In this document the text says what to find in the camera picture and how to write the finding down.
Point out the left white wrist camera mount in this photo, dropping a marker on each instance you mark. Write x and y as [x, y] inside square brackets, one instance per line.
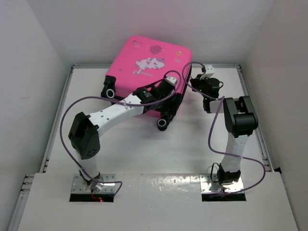
[172, 80]

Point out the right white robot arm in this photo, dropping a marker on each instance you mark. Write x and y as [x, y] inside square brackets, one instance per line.
[240, 121]

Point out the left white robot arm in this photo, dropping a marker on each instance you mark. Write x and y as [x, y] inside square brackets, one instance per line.
[86, 130]

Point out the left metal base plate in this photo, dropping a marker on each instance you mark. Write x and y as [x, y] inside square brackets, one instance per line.
[79, 186]

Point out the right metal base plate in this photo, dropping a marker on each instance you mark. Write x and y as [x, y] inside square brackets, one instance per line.
[209, 185]

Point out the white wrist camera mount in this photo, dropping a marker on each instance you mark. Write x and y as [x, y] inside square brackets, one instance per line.
[172, 80]
[207, 71]

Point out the pink suitcase with dark lining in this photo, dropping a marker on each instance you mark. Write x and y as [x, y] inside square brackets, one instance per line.
[143, 61]

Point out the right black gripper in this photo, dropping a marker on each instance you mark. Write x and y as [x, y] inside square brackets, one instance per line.
[197, 81]

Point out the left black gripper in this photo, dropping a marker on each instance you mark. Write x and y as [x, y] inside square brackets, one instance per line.
[170, 108]

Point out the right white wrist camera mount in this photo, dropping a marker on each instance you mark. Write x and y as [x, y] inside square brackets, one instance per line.
[207, 71]

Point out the metal base plate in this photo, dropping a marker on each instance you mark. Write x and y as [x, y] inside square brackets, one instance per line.
[79, 186]
[209, 185]

